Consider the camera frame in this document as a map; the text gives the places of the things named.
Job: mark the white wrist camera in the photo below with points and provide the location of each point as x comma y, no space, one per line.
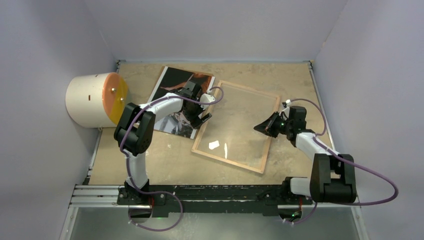
207,99
286,106

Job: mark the wooden picture frame with glass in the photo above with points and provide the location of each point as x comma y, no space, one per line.
229,136

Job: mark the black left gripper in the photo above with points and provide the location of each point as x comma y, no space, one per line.
197,123

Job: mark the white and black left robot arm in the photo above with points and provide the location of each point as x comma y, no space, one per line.
134,131

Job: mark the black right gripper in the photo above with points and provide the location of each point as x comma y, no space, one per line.
267,126

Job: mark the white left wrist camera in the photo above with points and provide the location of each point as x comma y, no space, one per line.
207,99

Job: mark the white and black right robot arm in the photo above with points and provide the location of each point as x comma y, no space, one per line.
332,178

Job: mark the printed photo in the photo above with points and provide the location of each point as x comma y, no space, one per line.
176,100

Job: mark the aluminium extrusion rail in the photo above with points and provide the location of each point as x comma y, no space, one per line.
106,196

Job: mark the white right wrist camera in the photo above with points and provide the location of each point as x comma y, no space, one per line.
286,106

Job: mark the white cylinder with orange lid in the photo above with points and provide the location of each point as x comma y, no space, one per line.
97,100

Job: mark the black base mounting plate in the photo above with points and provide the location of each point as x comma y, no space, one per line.
213,199

